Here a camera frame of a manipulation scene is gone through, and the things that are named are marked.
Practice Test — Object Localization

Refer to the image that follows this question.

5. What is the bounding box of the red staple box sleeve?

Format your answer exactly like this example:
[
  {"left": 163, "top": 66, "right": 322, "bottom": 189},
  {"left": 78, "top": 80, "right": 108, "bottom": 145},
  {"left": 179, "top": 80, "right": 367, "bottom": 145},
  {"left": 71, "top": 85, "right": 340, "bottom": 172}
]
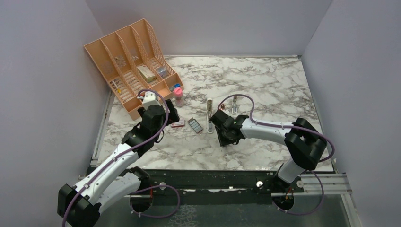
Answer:
[{"left": 171, "top": 121, "right": 185, "bottom": 128}]

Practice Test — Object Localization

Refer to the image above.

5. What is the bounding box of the long white stapler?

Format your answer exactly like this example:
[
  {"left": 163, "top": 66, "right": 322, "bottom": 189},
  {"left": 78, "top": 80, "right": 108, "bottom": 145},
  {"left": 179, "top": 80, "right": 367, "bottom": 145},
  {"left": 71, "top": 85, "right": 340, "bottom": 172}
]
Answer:
[{"left": 207, "top": 98, "right": 213, "bottom": 134}]

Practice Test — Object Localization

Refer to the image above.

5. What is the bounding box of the pink cap glue bottle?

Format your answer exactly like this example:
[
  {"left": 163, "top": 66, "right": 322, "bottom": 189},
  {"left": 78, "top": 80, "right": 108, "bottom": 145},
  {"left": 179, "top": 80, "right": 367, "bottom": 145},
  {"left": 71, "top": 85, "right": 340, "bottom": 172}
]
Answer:
[{"left": 173, "top": 87, "right": 184, "bottom": 107}]

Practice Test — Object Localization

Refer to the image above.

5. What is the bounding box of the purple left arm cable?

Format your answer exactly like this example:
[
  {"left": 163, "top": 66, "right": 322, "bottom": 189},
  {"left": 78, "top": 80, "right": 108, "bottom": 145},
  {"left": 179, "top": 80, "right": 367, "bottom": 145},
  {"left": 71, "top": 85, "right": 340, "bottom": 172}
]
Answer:
[{"left": 62, "top": 89, "right": 182, "bottom": 227}]

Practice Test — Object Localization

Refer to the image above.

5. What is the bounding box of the clear bag of clips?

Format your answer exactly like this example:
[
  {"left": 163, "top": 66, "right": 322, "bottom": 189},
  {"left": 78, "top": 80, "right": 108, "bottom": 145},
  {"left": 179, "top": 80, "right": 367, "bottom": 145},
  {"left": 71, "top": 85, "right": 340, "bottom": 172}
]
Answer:
[{"left": 156, "top": 67, "right": 169, "bottom": 78}]

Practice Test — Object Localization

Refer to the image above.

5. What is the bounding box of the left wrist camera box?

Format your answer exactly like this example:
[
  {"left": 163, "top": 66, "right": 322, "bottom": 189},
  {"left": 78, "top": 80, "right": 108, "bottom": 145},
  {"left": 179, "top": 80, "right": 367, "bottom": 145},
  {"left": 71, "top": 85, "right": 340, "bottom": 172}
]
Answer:
[{"left": 137, "top": 91, "right": 160, "bottom": 110}]

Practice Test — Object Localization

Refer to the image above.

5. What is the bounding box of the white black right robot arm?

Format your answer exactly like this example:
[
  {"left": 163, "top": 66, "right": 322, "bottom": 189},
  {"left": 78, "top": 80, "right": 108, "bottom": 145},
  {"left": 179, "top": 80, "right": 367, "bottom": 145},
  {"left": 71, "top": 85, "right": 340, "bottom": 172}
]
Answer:
[{"left": 210, "top": 110, "right": 328, "bottom": 192}]

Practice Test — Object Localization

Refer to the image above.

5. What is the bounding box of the yellow green box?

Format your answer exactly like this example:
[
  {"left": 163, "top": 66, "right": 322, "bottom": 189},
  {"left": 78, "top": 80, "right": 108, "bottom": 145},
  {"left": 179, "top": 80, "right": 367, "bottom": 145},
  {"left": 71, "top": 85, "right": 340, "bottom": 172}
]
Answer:
[{"left": 137, "top": 64, "right": 156, "bottom": 83}]

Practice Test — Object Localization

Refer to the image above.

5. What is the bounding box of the peach plastic desk organizer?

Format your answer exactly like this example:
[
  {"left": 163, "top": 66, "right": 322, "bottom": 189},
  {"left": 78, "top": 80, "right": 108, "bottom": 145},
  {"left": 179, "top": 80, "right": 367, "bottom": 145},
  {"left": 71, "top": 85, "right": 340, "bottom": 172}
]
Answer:
[{"left": 84, "top": 19, "right": 183, "bottom": 120}]

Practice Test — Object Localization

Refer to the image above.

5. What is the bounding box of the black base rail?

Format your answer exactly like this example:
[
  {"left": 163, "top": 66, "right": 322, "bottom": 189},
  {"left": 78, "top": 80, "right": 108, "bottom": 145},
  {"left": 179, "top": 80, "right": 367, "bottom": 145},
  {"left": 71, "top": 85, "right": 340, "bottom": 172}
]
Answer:
[{"left": 84, "top": 167, "right": 304, "bottom": 207}]

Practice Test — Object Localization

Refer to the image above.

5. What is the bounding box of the staple box tray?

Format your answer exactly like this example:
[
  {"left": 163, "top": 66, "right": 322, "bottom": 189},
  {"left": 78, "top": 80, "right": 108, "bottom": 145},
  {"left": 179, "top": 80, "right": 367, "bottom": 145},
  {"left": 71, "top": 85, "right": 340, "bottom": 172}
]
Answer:
[{"left": 188, "top": 118, "right": 203, "bottom": 134}]

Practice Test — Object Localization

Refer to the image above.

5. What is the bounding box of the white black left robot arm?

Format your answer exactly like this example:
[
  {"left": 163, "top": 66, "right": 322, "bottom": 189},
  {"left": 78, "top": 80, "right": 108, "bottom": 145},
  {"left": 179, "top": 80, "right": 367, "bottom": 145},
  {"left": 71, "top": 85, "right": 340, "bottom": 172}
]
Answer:
[{"left": 57, "top": 96, "right": 180, "bottom": 227}]

